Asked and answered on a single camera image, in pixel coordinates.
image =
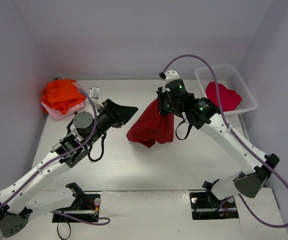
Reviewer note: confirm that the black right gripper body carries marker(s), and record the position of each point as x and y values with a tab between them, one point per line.
162	105

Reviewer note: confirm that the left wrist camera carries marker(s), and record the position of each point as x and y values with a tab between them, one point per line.
94	93

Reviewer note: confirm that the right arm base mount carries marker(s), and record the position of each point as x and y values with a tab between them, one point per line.
205	206

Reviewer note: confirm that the orange folded t shirt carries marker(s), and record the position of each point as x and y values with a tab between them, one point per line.
62	95

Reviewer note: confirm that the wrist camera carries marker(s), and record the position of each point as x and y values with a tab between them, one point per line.
94	93
168	76

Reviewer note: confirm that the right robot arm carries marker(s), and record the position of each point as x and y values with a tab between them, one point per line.
205	116

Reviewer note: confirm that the pink folded t shirt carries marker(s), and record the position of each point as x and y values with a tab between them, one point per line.
56	115

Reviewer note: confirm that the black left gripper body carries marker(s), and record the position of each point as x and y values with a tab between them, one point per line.
111	114

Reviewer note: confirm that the white plastic basket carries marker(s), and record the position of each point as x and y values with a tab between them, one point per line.
228	76

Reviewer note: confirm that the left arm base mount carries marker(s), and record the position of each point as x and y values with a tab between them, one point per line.
84	208

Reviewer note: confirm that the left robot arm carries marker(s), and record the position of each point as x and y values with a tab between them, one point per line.
26	199

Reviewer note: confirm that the dark red t shirt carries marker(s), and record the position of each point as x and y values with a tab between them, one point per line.
151	127

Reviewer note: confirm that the red t shirt in basket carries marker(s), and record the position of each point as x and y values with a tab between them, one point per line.
229	98

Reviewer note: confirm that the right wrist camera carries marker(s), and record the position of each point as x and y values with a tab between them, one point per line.
168	76

